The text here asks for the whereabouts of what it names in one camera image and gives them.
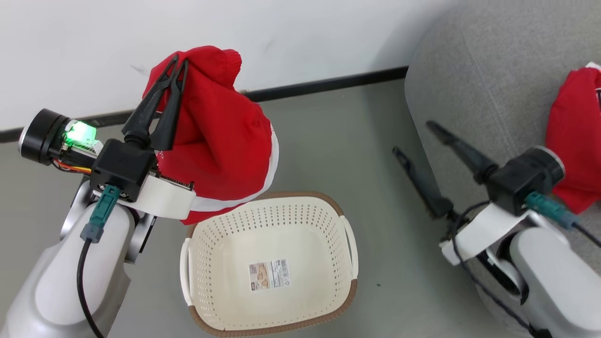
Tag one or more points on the grey fabric sofa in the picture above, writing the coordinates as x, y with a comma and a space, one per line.
488, 75

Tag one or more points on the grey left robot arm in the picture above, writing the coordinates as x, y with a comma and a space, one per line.
61, 281

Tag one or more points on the red garment with white band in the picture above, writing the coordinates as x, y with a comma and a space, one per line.
220, 136

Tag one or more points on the cream perforated laundry basket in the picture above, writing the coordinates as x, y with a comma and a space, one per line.
225, 263

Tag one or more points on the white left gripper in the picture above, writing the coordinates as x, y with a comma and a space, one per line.
44, 136

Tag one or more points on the paper label sticker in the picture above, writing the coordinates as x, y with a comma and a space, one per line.
270, 275

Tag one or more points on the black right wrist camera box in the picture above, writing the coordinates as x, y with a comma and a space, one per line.
512, 183

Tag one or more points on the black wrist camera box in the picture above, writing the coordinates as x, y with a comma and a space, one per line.
122, 166
512, 183

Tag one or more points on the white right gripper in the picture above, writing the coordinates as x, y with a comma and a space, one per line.
483, 230

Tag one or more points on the black wall baseboard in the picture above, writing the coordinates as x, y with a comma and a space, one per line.
328, 83

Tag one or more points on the red garment with striped collar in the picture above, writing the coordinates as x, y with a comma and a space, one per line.
575, 141

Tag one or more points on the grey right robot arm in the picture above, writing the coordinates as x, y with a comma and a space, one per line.
563, 281

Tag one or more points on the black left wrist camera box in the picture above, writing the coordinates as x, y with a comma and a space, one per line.
122, 166

